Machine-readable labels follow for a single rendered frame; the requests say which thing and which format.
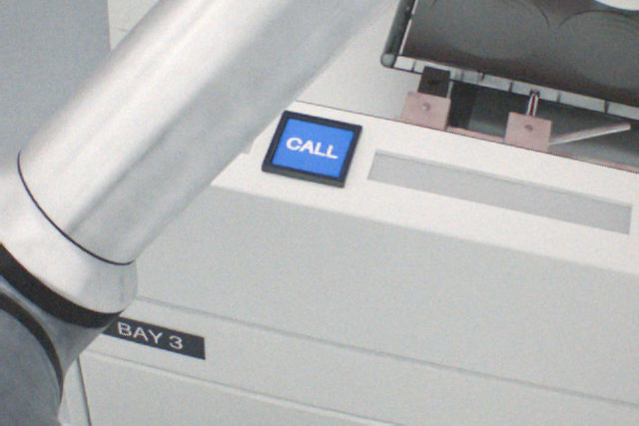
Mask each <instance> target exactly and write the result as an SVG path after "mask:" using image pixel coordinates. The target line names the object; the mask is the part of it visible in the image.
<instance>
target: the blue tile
mask: <svg viewBox="0 0 639 426"><path fill-rule="evenodd" d="M352 138H354V132H352V131H347V130H342V129H338V128H332V127H327V126H322V125H316V124H311V123H306V122H302V121H296V120H291V119H288V122H287V124H286V127H285V129H284V132H283V136H282V138H281V141H280V142H279V143H278V146H277V148H276V151H275V154H274V157H273V160H272V162H271V164H276V165H282V166H287V167H291V168H296V169H302V170H307V171H311V172H316V174H322V175H327V176H331V177H337V178H340V176H341V172H342V169H343V166H344V163H345V160H346V157H347V153H348V150H349V147H350V144H351V141H352Z"/></svg>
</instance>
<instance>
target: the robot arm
mask: <svg viewBox="0 0 639 426"><path fill-rule="evenodd" d="M398 1H399V0H159V1H158V3H157V4H156V5H155V6H153V7H152V8H151V9H150V10H149V11H148V12H147V13H146V14H145V15H144V16H143V17H142V19H141V20H140V21H139V22H138V23H137V24H136V25H135V26H134V27H133V28H132V29H131V30H130V31H129V32H128V33H127V34H126V35H125V36H124V38H123V40H122V41H121V42H120V43H119V44H118V45H117V46H116V47H115V48H114V49H113V50H112V51H111V52H110V53H109V54H108V55H107V57H106V58H105V59H104V60H103V61H102V62H100V63H99V64H98V65H97V66H96V67H95V68H94V69H93V71H92V72H91V73H90V74H89V76H88V77H87V78H86V79H85V80H84V81H83V82H82V83H81V84H80V85H79V86H78V87H77V88H76V89H75V90H74V91H73V93H72V94H71V96H70V97H69V98H68V99H67V100H66V101H65V103H64V104H63V105H62V106H61V107H60V108H59V109H58V110H57V111H56V113H55V114H54V115H53V116H52V117H51V118H50V119H49V120H48V121H47V122H46V123H45V124H44V125H43V126H42V127H41V128H40V129H39V131H38V132H37V133H36V134H35V135H34V136H33V137H32V138H31V139H30V140H29V142H28V143H27V144H26V146H25V147H24V148H8V147H0V426H64V425H63V424H62V423H61V422H60V421H59V419H58V416H59V407H60V405H61V401H62V397H63V390H64V385H63V384H64V380H65V376H66V373H67V371H68V370H69V368H70V366H71V365H72V364H73V362H74V361H75V359H76V358H77V357H78V356H79V355H80V354H81V353H82V352H83V351H84V350H85V349H86V348H87V347H88V346H89V345H90V344H91V343H92V341H93V340H94V339H95V338H96V337H97V336H98V335H99V334H100V333H102V332H103V331H104V330H105V329H106V328H107V327H108V326H109V325H110V324H111V323H113V322H114V321H115V320H116V319H117V318H118V316H119V315H120V314H121V313H122V312H123V311H124V310H125V309H126V308H127V307H128V306H129V305H130V304H131V303H132V302H133V300H134V299H135V297H136V295H137V292H138V270H137V267H136V258H137V257H138V256H139V255H140V254H141V253H142V252H143V251H144V250H145V248H146V247H147V246H148V245H149V244H150V243H151V242H152V241H153V240H154V239H155V238H156V237H157V236H158V235H159V234H160V233H161V232H162V231H163V230H164V229H165V228H166V227H167V226H168V225H169V224H170V223H171V222H172V221H173V220H175V219H176V218H178V217H179V216H180V214H181V213H182V212H183V211H184V210H185V209H186V208H187V207H188V206H189V205H190V204H191V203H192V202H193V201H194V200H195V199H196V198H197V197H198V196H199V195H200V194H201V193H202V192H203V190H204V189H205V188H206V187H207V186H208V185H209V184H210V183H211V182H212V181H214V180H215V179H216V178H217V177H218V176H219V175H220V174H221V173H222V172H223V170H224V169H225V168H226V167H227V166H228V165H229V164H230V163H231V162H232V161H233V160H234V159H235V158H236V157H239V156H240V155H241V154H242V153H243V152H244V150H245V149H246V148H247V147H248V146H249V145H250V144H251V143H252V142H253V141H254V140H255V139H256V138H257V137H259V136H260V135H261V134H262V133H263V131H264V130H265V129H266V128H267V127H268V126H269V125H270V124H271V123H272V122H273V121H274V120H275V119H276V118H278V117H279V116H280V115H281V114H282V112H283V111H284V110H285V109H286V108H287V107H288V106H289V105H290V104H291V103H292V102H293V101H294V100H295V99H297V98H298V97H299V96H300V95H301V94H302V93H304V92H305V90H306V89H307V88H308V87H309V86H310V85H311V84H312V83H313V82H314V81H316V80H317V79H318V78H319V77H320V76H321V75H322V74H323V73H324V72H325V71H326V70H327V69H328V68H329V66H330V65H331V64H332V63H333V62H334V61H336V60H337V59H338V58H339V57H340V56H341V55H342V54H343V53H344V52H345V51H346V50H347V49H348V48H349V47H350V46H351V45H352V44H353V43H354V42H355V41H356V40H357V39H359V38H360V37H361V36H362V35H363V34H364V33H365V32H366V31H367V30H369V29H370V28H371V27H372V26H373V25H374V24H375V23H376V22H377V21H378V20H379V19H380V18H381V17H382V16H383V15H384V14H385V13H386V12H387V11H388V10H390V9H391V8H392V7H393V6H394V5H395V4H396V3H397V2H398Z"/></svg>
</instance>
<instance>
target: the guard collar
mask: <svg viewBox="0 0 639 426"><path fill-rule="evenodd" d="M288 119H291V120H296V121H302V122H306V123H311V124H316V125H322V126H327V127H332V128H338V129H342V130H347V131H352V132H354V135H355V132H356V129H357V128H353V127H348V126H343V125H338V124H333V123H328V122H323V121H318V120H312V119H307V118H302V117H297V116H292V115H287V116H286V119H285V121H284V124H283V126H282V129H281V131H280V135H279V136H278V137H277V140H276V143H275V145H274V148H273V150H272V154H271V156H270V159H269V161H268V163H270V162H271V161H272V158H273V156H274V152H275V150H276V147H277V145H278V142H279V140H280V139H281V137H282V134H283V131H284V128H285V126H286V123H287V121H288ZM361 134H362V129H361V132H360V136H359V139H358V142H357V145H356V148H355V151H354V155H352V158H351V161H350V164H349V167H348V170H347V174H346V177H345V180H344V183H341V182H337V181H331V180H326V179H321V178H316V177H311V176H306V175H301V174H296V172H291V171H286V170H281V169H276V168H271V167H266V166H262V171H263V173H268V174H273V175H278V176H283V177H288V178H293V179H297V180H303V181H308V182H313V183H318V184H323V185H328V186H332V187H338V188H344V185H345V182H346V179H347V176H348V172H349V169H350V166H351V163H352V160H354V157H355V153H356V150H357V147H358V144H359V141H360V138H361Z"/></svg>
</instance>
